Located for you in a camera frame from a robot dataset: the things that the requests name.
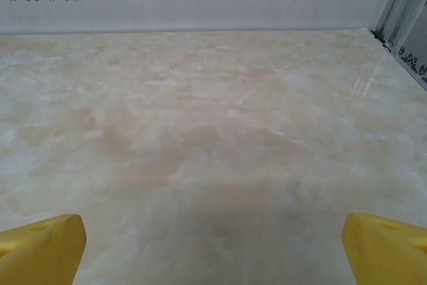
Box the aluminium frame corner post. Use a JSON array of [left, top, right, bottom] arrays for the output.
[[376, 0, 427, 57]]

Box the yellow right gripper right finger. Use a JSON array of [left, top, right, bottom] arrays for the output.
[[344, 212, 427, 285]]

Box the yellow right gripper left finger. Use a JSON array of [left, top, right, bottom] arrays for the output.
[[0, 214, 89, 285]]

